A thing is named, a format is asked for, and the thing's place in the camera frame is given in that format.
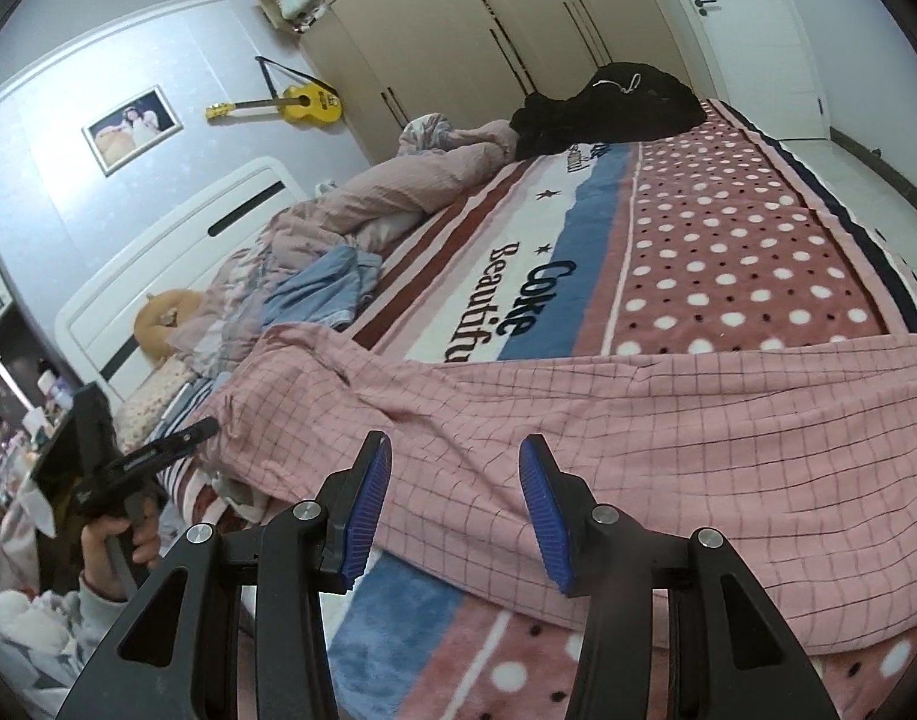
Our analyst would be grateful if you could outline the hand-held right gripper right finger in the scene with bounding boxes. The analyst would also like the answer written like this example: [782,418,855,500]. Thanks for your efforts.
[518,433,841,720]

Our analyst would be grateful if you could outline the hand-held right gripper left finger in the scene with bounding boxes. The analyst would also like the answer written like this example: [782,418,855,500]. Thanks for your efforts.
[53,431,393,720]

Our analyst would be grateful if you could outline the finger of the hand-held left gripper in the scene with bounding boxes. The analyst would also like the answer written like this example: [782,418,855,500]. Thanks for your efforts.
[127,418,221,472]

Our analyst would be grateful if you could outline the pink checked pants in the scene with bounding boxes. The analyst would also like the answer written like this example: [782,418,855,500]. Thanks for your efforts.
[217,321,917,655]

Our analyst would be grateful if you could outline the person's left forearm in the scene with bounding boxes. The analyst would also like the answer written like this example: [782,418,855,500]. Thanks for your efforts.
[49,574,133,672]

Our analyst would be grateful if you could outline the person's left hand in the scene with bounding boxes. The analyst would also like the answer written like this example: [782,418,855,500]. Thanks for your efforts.
[79,499,164,601]

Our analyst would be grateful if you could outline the striped cloth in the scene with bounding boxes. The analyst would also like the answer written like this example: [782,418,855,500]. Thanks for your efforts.
[145,379,230,530]

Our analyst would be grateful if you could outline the floral pillow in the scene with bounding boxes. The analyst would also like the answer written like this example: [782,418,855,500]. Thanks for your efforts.
[117,352,199,437]

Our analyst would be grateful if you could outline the orange plush toy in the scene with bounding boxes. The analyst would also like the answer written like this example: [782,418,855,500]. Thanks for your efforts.
[133,288,206,362]

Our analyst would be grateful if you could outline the white desk lamp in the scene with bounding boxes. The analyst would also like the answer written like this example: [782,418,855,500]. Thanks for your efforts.
[0,350,35,417]

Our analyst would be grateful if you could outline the white fluffy cloth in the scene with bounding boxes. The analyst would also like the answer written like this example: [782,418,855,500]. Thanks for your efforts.
[0,587,73,657]

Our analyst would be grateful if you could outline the blue denim shorts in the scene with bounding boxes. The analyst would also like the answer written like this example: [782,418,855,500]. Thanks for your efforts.
[265,243,386,332]

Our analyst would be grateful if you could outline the white bed headboard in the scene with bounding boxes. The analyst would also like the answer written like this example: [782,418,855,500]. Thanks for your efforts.
[53,156,311,404]

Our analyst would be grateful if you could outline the printed fleece blanket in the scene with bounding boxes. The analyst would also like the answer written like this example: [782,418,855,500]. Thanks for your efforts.
[319,97,917,720]

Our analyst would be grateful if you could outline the pink quilt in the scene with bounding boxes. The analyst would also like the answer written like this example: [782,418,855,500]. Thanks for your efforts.
[203,114,521,365]

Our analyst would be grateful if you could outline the yellow guitar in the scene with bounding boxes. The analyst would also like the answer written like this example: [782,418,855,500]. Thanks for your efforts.
[205,55,345,130]

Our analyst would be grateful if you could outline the black clothing pile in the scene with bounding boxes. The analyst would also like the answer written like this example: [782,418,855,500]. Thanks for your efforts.
[509,61,709,160]

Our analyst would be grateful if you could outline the cardboard box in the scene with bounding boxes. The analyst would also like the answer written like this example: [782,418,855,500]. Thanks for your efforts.
[249,0,333,36]

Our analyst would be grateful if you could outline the beige wardrobe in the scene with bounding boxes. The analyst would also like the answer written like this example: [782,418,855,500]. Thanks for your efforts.
[267,0,705,166]

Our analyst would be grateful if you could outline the white door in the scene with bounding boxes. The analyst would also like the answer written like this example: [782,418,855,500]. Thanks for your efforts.
[644,0,832,142]

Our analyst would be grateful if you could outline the framed wall picture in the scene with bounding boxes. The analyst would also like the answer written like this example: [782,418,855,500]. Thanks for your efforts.
[81,84,185,178]

